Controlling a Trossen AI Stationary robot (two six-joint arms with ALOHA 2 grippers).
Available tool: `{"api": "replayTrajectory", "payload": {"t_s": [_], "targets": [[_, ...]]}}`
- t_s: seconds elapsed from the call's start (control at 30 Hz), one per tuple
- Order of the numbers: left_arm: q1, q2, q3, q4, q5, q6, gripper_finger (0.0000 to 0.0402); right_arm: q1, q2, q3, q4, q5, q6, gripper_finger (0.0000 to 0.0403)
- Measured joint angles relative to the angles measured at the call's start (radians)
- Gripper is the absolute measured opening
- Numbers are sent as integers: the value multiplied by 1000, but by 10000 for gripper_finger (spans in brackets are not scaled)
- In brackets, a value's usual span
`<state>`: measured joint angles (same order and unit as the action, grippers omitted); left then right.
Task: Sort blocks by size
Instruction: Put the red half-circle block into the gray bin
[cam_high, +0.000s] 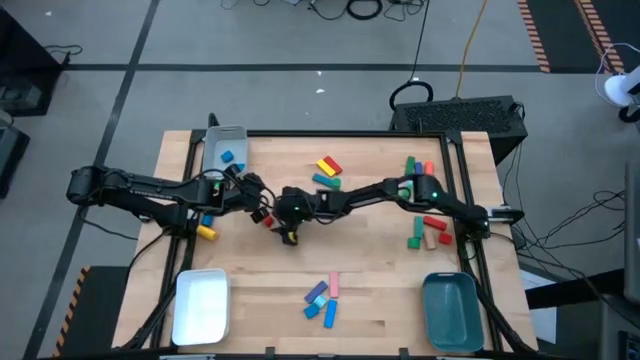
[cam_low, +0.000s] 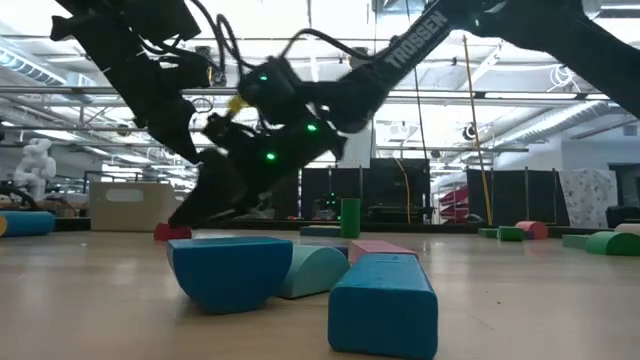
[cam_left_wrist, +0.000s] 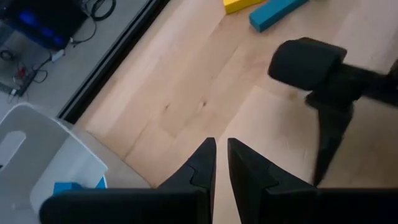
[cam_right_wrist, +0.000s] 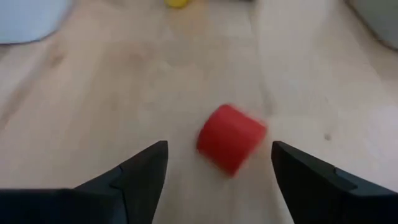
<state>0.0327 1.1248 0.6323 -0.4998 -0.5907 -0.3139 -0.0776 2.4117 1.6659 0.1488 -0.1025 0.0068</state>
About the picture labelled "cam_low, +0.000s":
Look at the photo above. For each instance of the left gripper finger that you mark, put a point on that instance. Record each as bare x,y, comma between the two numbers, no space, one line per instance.
175,125

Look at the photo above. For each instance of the small green block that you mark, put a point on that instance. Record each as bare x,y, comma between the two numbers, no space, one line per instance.
510,233

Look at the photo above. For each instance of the long blue block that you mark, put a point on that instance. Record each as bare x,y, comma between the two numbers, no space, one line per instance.
382,305

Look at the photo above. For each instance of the white patterned sheet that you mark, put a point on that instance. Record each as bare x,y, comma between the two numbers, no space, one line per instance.
587,197

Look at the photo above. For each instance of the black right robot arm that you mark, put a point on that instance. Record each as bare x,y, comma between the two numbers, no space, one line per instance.
415,40

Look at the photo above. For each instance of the long pink block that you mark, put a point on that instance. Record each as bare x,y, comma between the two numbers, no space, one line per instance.
382,248

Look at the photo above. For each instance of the black room divider panel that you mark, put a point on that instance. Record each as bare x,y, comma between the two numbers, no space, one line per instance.
315,190
510,197

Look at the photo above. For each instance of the green cylinder block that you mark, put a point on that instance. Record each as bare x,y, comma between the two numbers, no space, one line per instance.
350,217

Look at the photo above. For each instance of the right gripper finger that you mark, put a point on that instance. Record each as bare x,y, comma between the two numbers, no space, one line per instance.
215,195
220,218

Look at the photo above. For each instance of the red shelf rack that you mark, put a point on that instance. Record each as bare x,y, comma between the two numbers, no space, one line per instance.
455,202

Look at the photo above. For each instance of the small red block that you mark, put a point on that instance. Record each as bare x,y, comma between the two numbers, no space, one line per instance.
172,233

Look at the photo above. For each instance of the green half-round block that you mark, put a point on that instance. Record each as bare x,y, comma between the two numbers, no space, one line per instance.
612,243

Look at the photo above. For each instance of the blue cylinder block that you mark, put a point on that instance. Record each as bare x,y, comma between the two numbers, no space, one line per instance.
27,223

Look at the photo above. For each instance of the long teal block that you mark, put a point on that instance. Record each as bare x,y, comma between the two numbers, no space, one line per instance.
320,231

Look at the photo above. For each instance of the black aluminium table frame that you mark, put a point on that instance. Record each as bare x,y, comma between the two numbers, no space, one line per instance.
425,227

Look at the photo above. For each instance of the blue half-round block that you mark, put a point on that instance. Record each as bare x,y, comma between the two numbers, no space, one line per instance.
230,272

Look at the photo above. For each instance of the pink cylinder block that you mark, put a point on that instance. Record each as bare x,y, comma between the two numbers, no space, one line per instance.
536,228

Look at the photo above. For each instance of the grey plastic bin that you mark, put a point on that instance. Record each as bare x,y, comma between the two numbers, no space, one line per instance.
150,210

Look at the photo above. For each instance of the white humanoid robot figure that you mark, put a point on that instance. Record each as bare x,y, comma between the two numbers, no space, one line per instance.
35,167

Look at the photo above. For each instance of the black cabinet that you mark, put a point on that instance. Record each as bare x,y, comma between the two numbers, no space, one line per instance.
390,190

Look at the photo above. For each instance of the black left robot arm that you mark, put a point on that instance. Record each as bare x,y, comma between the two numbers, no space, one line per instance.
125,20

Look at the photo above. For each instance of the black chair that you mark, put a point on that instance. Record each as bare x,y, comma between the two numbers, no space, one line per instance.
622,216

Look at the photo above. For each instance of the yellow cylinder block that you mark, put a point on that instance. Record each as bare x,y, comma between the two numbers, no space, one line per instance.
1,226

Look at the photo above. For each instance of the light cyan half-round block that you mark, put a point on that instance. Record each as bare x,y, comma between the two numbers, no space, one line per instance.
312,272

